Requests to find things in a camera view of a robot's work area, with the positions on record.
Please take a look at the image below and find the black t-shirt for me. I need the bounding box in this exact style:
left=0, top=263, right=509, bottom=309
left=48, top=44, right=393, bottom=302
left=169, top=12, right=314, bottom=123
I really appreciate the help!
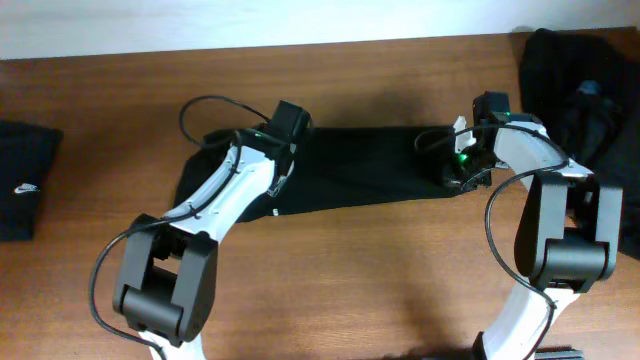
left=172, top=124, right=469, bottom=224

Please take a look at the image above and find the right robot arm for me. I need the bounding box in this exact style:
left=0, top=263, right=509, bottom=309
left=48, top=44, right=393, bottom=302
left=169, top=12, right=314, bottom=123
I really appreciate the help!
left=444, top=92, right=623, bottom=360

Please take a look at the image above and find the black clothes pile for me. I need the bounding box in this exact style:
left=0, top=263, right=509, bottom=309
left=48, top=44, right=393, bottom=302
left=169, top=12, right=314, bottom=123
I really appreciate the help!
left=519, top=29, right=639, bottom=259

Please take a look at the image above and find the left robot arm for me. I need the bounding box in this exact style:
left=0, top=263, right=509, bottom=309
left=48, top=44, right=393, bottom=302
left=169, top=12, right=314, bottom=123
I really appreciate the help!
left=113, top=101, right=312, bottom=359

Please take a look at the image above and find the folded black Nike garment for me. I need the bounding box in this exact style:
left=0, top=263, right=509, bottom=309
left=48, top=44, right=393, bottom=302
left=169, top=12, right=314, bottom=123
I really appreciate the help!
left=1, top=120, right=64, bottom=242

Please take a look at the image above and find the right black camera cable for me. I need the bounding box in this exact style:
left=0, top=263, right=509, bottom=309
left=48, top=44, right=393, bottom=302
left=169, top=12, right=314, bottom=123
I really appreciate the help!
left=414, top=122, right=571, bottom=360

